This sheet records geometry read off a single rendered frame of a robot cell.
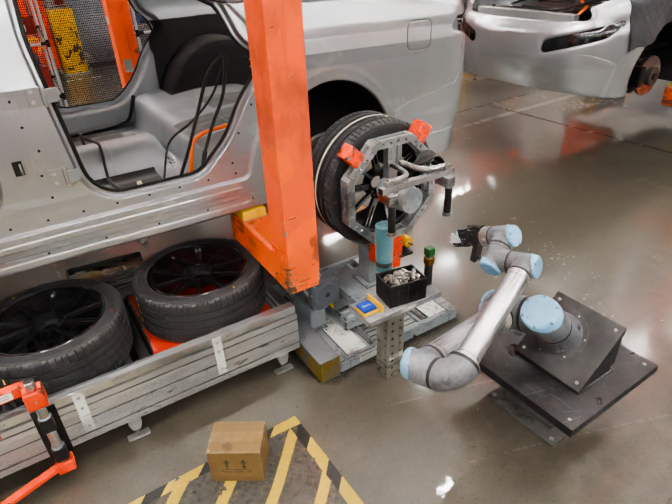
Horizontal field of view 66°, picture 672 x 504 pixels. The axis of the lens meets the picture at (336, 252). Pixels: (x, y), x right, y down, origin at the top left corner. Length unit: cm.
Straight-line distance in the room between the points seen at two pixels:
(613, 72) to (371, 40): 245
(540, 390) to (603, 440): 44
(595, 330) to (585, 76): 275
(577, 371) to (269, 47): 176
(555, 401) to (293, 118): 154
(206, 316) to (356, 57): 150
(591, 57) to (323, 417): 345
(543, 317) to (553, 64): 292
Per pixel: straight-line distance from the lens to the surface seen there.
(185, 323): 258
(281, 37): 204
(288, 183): 218
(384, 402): 263
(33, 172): 247
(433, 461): 243
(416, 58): 311
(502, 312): 197
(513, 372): 242
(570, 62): 475
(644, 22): 487
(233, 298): 255
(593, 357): 242
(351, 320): 286
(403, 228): 275
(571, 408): 234
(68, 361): 247
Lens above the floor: 192
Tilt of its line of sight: 31 degrees down
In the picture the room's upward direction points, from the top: 3 degrees counter-clockwise
